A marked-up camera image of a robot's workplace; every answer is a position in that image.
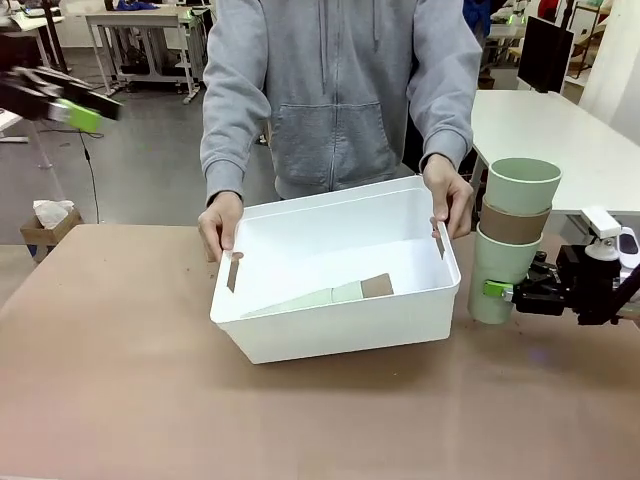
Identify thin black floor cable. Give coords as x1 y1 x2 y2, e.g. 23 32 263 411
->
79 130 102 224

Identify person's left hand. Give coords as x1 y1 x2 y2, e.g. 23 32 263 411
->
422 152 475 239

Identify large white table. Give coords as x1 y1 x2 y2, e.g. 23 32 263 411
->
457 89 640 232

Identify crumpled white paper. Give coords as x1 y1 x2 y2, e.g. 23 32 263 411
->
32 198 76 230

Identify person in grey hoodie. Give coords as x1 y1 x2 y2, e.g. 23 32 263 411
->
199 0 484 202

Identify cardboard box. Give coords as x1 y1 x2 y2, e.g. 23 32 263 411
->
19 207 84 264

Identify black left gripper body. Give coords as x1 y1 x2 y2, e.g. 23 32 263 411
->
0 66 52 122

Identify brown paper cup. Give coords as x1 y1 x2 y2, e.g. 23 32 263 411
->
479 193 553 245

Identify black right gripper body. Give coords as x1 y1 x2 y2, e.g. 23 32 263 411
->
513 243 624 326

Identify person's right forearm grey sleeve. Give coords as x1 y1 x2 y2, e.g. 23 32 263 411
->
199 69 272 207

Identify blue jacket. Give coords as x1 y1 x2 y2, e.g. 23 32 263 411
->
464 0 495 37

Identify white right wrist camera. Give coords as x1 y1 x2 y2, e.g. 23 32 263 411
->
580 205 624 260

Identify black monitor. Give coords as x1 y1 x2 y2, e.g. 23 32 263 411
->
517 15 575 94

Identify person's left forearm grey sleeve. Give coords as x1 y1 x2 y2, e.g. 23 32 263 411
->
407 69 477 170

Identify grey metal workbench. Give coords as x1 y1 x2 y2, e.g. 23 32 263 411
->
84 5 211 105

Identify black tripod pole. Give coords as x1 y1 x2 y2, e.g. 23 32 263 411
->
41 0 72 76

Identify white background desk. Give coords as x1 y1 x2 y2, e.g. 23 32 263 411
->
0 9 66 76

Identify small white table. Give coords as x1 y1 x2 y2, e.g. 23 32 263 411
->
0 107 56 170

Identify white plastic basket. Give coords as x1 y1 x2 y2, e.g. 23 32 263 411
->
209 174 462 365

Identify person's right hand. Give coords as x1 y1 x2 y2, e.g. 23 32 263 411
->
197 191 246 264

